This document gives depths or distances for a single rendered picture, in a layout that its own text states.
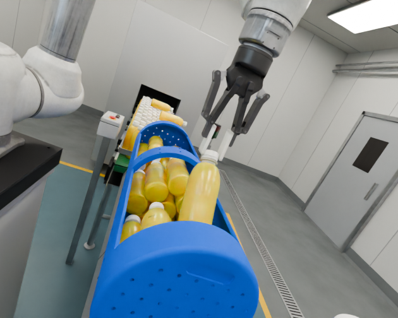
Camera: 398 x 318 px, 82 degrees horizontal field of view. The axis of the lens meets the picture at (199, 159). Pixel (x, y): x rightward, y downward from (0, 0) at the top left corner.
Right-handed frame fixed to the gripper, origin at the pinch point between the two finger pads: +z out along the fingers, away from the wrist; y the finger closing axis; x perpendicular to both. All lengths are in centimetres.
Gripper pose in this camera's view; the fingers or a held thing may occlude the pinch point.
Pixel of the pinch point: (215, 142)
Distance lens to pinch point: 51.7
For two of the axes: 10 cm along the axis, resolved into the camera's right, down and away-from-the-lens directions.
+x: -1.8, -3.7, 9.1
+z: -3.9, 8.8, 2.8
